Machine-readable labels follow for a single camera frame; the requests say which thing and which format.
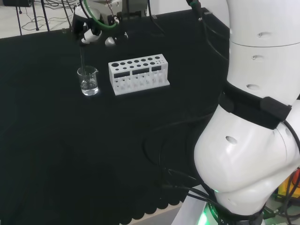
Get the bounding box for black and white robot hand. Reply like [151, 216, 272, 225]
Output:
[71, 0, 129, 47]

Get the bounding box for clear glass rod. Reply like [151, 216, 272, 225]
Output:
[79, 44, 88, 91]

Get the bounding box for clear glass beaker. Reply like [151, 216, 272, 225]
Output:
[76, 66, 99, 96]

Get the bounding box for white test tube rack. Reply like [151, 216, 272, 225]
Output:
[108, 53, 171, 96]

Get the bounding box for black tripod leg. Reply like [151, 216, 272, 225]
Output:
[60, 0, 74, 30]

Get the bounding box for black tripod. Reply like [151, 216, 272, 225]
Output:
[15, 0, 51, 36]

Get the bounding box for black box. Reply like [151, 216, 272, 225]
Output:
[2, 0, 33, 8]

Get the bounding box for black table cloth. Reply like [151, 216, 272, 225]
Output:
[0, 7, 232, 225]

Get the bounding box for yellow stop button box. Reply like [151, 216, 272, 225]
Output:
[277, 167, 300, 200]

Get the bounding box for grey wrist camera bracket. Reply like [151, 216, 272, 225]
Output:
[119, 0, 149, 21]

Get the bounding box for black cable bundle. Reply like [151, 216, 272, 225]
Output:
[161, 167, 218, 204]

